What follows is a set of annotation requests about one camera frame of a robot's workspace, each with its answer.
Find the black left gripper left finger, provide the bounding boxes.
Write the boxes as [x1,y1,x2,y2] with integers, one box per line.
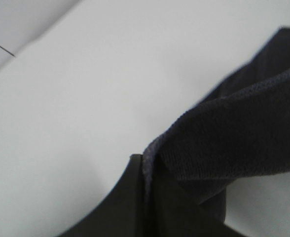
[60,154,155,237]

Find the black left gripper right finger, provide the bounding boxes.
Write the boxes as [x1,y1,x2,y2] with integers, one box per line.
[151,159,236,237]

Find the dark navy towel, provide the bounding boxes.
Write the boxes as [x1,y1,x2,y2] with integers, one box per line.
[141,25,290,205]

